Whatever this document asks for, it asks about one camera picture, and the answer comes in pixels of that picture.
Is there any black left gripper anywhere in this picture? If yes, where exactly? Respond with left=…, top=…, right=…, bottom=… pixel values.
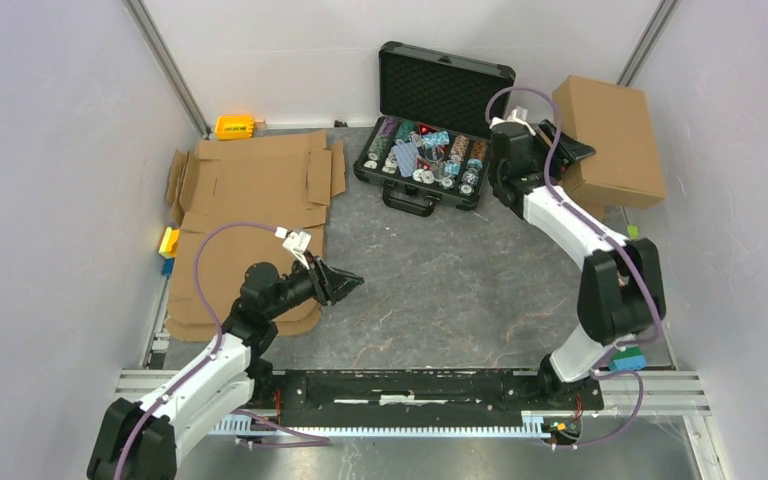
left=266, top=249, right=364, bottom=319

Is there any cardboard box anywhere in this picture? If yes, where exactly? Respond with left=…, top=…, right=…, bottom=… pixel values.
left=552, top=75, right=667, bottom=219

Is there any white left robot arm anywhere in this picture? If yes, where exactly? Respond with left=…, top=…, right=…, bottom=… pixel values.
left=86, top=255, right=364, bottom=479

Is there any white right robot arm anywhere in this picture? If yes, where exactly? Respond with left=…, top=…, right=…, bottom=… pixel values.
left=489, top=118, right=665, bottom=408

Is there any stack of flat cardboard sheets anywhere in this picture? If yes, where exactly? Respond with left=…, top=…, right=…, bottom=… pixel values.
left=166, top=130, right=346, bottom=342

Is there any black poker chip case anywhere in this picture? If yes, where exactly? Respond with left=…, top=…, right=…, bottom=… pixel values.
left=353, top=41, right=516, bottom=217

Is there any blue playing card deck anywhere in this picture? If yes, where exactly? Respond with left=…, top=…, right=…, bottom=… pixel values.
left=392, top=142, right=419, bottom=178

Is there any yellow orange toy block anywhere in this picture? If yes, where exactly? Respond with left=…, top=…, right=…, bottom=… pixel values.
left=158, top=227, right=180, bottom=259

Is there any blue green block stack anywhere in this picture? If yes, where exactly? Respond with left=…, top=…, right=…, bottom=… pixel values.
left=608, top=346, right=647, bottom=372

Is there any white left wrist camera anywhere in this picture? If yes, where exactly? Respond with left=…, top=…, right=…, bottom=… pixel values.
left=275, top=227, right=312, bottom=269

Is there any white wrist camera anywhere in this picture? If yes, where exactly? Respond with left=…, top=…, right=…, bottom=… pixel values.
left=490, top=106, right=537, bottom=136
left=275, top=227, right=312, bottom=269

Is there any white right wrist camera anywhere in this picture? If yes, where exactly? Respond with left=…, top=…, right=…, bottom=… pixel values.
left=490, top=106, right=537, bottom=136

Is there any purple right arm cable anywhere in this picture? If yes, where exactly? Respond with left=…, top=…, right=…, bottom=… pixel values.
left=485, top=86, right=665, bottom=450

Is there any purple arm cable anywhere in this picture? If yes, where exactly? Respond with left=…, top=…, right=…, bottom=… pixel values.
left=485, top=86, right=665, bottom=450
left=110, top=221, right=332, bottom=480

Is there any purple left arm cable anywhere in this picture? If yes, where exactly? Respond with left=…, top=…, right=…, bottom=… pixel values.
left=110, top=221, right=332, bottom=480

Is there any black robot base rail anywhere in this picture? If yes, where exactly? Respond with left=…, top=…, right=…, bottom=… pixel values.
left=243, top=368, right=605, bottom=429

